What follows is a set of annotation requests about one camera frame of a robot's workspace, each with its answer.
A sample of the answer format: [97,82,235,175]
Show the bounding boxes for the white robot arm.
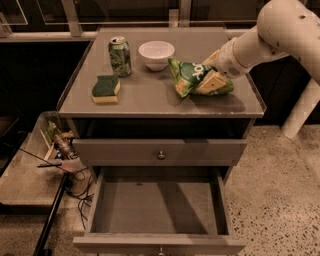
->
[196,0,320,138]

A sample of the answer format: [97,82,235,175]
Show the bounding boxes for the clear plastic bin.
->
[0,111,87,206]

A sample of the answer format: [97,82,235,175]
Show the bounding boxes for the green soda can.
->
[108,36,132,77]

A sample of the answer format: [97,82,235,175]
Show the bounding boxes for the white ceramic bowl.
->
[138,41,175,71]

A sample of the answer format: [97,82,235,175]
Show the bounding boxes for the green rice chip bag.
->
[168,58,234,98]

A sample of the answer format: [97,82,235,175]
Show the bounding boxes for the grey drawer cabinet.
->
[55,26,267,256]

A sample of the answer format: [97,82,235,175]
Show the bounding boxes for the open grey middle drawer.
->
[73,167,246,256]

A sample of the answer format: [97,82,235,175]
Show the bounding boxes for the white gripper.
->
[197,37,250,94]

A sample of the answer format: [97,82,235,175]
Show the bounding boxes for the green and yellow sponge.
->
[92,75,120,104]

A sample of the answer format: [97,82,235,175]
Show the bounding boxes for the brass top drawer knob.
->
[157,151,166,160]

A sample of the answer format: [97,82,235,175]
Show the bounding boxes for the clutter items in bin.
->
[40,121,78,160]

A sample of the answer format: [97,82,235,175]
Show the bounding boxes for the black cables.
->
[63,166,96,231]

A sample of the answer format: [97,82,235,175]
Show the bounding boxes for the brass middle drawer knob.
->
[158,248,165,256]

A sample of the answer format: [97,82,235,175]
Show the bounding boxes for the closed grey top drawer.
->
[73,139,246,167]

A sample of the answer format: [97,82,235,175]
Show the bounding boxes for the brass drawer knob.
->
[158,248,165,256]
[157,151,166,160]

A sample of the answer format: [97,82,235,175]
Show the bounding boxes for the black floor rail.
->
[33,174,69,256]

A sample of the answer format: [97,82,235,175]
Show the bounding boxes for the metal window railing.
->
[0,0,268,43]

